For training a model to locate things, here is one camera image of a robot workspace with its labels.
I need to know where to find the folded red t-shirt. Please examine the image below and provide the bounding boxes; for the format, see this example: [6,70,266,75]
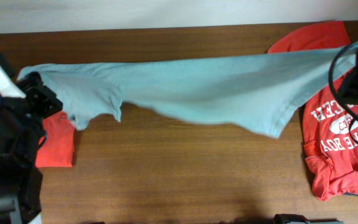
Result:
[35,111,75,168]

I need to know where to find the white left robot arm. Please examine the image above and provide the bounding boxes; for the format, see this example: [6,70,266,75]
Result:
[0,54,63,223]

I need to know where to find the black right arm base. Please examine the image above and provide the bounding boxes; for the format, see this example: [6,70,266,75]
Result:
[273,214,344,224]

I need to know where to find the red printed t-shirt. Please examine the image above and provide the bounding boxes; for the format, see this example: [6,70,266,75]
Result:
[268,21,358,201]

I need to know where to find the light blue t-shirt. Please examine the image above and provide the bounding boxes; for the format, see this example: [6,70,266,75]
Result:
[19,48,356,138]

